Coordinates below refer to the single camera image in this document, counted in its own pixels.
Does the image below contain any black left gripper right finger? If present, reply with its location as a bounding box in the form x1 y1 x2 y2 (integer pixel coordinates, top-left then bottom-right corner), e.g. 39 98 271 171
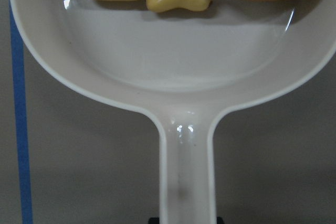
216 217 224 224

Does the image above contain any beige plastic dustpan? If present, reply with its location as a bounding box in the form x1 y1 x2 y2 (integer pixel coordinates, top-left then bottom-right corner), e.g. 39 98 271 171
10 0 335 223

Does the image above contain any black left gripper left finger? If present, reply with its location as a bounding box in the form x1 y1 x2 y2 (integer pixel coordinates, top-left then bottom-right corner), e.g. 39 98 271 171
148 217 160 224

